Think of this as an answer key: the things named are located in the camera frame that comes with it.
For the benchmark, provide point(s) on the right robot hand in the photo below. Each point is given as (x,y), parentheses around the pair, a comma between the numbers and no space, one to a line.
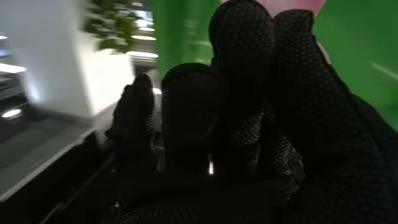
(267,133)

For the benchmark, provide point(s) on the green plant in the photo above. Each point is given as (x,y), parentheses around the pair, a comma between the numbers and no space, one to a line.
(116,26)

